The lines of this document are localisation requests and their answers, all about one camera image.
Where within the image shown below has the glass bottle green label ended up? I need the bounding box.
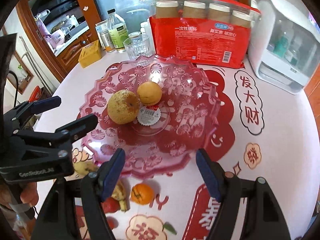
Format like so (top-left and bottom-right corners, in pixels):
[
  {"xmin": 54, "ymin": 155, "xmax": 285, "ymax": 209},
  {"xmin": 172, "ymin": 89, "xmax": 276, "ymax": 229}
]
[{"xmin": 107, "ymin": 8, "xmax": 129, "ymax": 53}]

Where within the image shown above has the red tomato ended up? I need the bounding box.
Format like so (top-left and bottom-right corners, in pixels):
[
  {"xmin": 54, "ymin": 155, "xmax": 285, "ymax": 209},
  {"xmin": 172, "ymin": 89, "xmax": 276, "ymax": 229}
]
[{"xmin": 101, "ymin": 197, "xmax": 120, "ymax": 213}]

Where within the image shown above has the white plate price sticker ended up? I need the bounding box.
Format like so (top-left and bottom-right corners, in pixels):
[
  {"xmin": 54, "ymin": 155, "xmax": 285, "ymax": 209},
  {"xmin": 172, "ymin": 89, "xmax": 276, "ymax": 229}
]
[{"xmin": 137, "ymin": 106, "xmax": 161, "ymax": 126}]

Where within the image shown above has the small metal can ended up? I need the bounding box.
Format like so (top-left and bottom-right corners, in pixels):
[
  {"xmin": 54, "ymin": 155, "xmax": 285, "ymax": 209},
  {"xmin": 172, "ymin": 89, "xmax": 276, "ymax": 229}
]
[{"xmin": 100, "ymin": 30, "xmax": 115, "ymax": 53}]

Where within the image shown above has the yellow tin box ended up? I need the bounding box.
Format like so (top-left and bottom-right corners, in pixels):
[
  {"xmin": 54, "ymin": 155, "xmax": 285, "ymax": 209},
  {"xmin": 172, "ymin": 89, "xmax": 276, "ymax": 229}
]
[{"xmin": 78, "ymin": 40, "xmax": 102, "ymax": 68}]

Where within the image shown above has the left hand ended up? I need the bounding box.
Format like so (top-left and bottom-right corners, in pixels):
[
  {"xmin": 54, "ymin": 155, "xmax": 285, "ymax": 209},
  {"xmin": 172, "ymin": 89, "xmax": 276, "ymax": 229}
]
[{"xmin": 0, "ymin": 182, "xmax": 39, "ymax": 209}]

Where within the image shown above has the clear drinking glass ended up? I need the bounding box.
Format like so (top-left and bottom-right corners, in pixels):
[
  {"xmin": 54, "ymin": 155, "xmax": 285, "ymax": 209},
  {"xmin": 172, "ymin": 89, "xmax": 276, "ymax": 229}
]
[{"xmin": 124, "ymin": 34, "xmax": 152, "ymax": 60}]

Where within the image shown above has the white carton box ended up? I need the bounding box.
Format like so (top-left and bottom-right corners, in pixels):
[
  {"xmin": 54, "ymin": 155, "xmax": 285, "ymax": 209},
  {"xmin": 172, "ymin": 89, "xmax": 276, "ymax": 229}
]
[{"xmin": 95, "ymin": 21, "xmax": 107, "ymax": 48}]

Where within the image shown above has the red paper cup package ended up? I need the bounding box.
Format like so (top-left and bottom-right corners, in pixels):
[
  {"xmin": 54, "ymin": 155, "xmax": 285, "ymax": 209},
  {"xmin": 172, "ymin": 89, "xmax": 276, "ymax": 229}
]
[{"xmin": 141, "ymin": 0, "xmax": 261, "ymax": 69}]

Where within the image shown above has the small yellow orange fruit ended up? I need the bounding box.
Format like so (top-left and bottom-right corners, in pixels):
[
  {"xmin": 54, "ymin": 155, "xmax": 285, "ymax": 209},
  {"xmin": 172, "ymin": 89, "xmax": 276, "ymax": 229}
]
[{"xmin": 137, "ymin": 81, "xmax": 162, "ymax": 106}]

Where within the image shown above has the white squeeze bottle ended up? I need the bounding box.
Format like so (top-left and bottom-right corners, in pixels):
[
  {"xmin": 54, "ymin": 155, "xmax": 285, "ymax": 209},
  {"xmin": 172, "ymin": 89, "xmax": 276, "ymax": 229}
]
[{"xmin": 140, "ymin": 19, "xmax": 156, "ymax": 54}]

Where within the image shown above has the spotted yellow banana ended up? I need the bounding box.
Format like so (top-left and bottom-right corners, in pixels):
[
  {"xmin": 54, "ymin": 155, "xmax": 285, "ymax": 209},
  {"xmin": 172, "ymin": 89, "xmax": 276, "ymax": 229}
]
[{"xmin": 73, "ymin": 161, "xmax": 128, "ymax": 212}]

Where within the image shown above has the small orange tangerine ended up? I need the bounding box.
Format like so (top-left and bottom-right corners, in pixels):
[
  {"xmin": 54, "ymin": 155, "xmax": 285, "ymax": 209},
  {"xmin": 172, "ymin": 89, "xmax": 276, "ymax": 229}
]
[{"xmin": 130, "ymin": 183, "xmax": 154, "ymax": 205}]

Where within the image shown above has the speckled yellow pear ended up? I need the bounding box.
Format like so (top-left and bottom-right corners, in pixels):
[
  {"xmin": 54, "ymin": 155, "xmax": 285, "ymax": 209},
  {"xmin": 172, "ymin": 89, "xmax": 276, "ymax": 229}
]
[{"xmin": 107, "ymin": 89, "xmax": 140, "ymax": 125}]

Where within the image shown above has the pink glass fruit plate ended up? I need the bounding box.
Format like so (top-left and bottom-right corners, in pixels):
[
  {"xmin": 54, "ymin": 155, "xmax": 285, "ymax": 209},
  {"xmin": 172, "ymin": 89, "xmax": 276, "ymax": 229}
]
[{"xmin": 79, "ymin": 56, "xmax": 220, "ymax": 180}]

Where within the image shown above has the white cup sterilizer box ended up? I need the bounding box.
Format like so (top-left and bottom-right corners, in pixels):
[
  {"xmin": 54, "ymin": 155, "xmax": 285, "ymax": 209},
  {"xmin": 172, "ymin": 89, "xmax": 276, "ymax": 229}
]
[{"xmin": 248, "ymin": 0, "xmax": 319, "ymax": 94}]

